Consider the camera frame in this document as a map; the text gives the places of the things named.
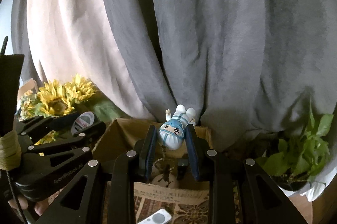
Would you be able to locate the patterned paisley rug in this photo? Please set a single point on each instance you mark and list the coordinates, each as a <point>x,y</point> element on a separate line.
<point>192,214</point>

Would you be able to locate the wide grey curtain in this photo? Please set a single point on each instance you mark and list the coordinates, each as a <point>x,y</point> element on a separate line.
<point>223,29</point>

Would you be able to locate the narrow grey curtain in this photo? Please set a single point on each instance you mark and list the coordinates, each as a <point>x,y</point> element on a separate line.
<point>22,29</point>

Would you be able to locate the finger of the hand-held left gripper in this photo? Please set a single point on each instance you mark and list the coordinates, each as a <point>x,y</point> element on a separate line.
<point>90,130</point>
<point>42,122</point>

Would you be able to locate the brown cardboard box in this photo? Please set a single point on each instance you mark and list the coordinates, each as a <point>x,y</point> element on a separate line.
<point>123,134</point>

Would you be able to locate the beige curtain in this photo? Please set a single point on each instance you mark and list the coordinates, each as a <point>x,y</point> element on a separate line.
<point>73,29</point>

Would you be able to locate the person's left hand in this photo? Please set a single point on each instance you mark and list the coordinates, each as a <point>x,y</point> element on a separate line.
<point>40,209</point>

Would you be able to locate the white plant pot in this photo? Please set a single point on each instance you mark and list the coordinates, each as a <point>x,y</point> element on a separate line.
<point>316,189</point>

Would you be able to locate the green potted plant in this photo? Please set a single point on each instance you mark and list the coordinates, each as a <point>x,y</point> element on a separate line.
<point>302,155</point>

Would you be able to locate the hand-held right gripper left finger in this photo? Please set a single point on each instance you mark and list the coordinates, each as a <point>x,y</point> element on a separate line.
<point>148,153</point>

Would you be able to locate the white remote control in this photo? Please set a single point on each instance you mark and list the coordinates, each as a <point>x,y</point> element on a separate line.
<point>158,217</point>

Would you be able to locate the round beige deer gadget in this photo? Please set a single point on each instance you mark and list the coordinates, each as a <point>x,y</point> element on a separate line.
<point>159,181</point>

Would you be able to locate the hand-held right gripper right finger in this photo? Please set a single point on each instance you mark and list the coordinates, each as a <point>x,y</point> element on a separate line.
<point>193,155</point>

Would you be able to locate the sunflower bouquet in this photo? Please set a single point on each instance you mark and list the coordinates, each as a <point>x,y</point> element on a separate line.
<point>52,100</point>

